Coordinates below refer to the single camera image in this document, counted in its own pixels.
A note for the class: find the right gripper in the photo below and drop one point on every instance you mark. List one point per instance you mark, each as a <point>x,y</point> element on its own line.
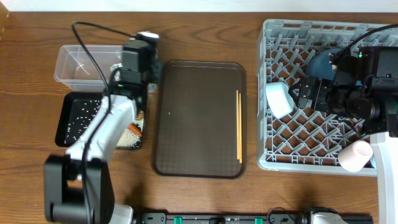
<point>321,87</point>

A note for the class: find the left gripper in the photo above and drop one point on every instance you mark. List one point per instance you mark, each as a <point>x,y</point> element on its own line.
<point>157,67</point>

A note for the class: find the light blue large bowl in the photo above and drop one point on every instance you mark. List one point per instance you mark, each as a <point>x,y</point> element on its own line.
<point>279,100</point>

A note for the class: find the dark blue plate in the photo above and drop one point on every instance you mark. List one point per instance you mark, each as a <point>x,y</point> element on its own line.
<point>319,65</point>

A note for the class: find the white tissue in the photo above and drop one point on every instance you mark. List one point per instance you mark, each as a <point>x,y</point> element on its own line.
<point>115,66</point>

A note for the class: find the wooden chopstick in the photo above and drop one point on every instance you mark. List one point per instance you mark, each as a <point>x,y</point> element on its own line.
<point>237,128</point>
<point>240,129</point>

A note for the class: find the orange carrot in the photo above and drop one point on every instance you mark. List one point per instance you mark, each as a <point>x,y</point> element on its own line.
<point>134,129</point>

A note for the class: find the pink cup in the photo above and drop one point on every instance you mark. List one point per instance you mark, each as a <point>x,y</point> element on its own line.
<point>355,156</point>

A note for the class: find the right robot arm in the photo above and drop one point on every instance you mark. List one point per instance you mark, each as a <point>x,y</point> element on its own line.
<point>361,87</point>

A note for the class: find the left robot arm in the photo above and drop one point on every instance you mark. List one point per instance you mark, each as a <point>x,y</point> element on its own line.
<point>77,186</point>

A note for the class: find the grey dishwasher rack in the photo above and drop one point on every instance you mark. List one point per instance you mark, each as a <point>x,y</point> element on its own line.
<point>307,140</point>

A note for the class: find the black waste tray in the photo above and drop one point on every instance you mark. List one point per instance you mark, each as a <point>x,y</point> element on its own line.
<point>66,108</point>

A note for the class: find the brown serving tray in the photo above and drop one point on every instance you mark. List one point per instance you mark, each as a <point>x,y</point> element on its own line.
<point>195,128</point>

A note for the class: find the white rice pile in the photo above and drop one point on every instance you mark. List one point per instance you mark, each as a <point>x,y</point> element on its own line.
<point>82,114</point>

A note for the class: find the clear plastic bin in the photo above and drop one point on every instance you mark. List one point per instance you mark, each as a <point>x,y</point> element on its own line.
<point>75,69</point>

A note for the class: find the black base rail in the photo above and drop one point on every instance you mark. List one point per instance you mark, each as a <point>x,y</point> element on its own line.
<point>278,215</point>

